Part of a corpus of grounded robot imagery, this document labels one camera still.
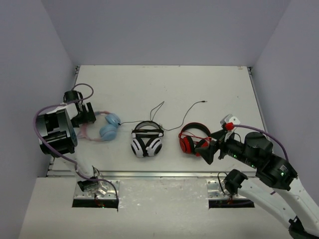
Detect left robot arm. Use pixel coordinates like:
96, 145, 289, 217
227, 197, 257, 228
33, 89, 103, 195

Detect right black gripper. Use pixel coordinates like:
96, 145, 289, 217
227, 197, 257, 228
195, 129, 259, 169

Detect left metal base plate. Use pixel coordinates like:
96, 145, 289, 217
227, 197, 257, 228
73, 181, 120, 200

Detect pink blue cat-ear headphones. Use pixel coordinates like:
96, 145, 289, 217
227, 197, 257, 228
77, 111, 121, 142

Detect metal base plate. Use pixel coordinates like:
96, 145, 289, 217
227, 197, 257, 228
73, 181, 120, 200
206, 179, 246, 200

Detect thin black headphone cable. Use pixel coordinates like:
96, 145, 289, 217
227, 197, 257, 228
119, 100, 208, 131

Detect purple cable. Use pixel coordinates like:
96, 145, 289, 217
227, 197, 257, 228
233, 124, 290, 197
33, 83, 119, 200

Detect aluminium table edge rail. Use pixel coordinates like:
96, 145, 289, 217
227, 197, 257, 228
47, 170, 255, 179

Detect red black headphones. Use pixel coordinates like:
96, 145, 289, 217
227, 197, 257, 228
178, 122, 211, 157

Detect white black headphones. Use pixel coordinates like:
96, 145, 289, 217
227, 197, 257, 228
131, 120, 164, 158

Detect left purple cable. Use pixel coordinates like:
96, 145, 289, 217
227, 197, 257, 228
33, 83, 119, 200

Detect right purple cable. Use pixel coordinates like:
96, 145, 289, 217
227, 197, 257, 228
233, 124, 290, 197

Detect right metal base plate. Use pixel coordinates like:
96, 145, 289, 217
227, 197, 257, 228
206, 179, 246, 200

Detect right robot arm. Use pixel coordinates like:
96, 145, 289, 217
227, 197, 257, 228
195, 130, 319, 239

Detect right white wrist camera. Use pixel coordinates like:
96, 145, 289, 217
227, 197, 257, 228
220, 114, 241, 142

